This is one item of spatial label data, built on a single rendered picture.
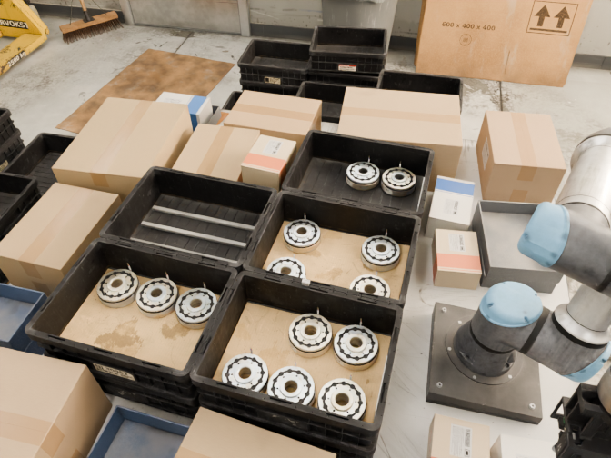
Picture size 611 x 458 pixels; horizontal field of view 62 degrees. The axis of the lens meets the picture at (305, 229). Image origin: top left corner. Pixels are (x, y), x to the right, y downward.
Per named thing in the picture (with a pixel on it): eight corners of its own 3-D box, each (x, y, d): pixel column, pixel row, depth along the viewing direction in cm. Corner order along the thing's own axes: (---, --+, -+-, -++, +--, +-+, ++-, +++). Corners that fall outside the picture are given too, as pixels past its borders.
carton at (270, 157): (262, 153, 168) (260, 134, 163) (296, 160, 165) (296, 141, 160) (243, 184, 158) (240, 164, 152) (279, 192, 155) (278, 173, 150)
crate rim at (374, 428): (403, 312, 118) (405, 306, 116) (378, 438, 98) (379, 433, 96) (241, 274, 126) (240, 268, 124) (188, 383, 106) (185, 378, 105)
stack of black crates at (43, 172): (65, 185, 265) (40, 131, 240) (118, 194, 260) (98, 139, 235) (19, 242, 238) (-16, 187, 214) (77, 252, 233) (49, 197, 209)
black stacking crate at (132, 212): (280, 219, 153) (278, 191, 144) (245, 297, 133) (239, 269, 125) (160, 194, 161) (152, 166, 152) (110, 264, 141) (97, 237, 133)
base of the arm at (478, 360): (512, 329, 133) (525, 308, 125) (515, 383, 123) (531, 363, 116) (453, 317, 134) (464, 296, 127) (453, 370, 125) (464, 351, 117)
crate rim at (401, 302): (421, 223, 138) (422, 216, 136) (403, 312, 118) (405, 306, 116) (279, 194, 146) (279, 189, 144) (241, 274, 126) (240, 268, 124)
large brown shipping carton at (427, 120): (447, 141, 196) (458, 94, 181) (450, 193, 176) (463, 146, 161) (344, 132, 201) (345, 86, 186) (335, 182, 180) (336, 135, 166)
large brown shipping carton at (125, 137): (122, 142, 198) (107, 96, 184) (196, 149, 194) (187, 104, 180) (73, 214, 171) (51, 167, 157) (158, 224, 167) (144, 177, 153)
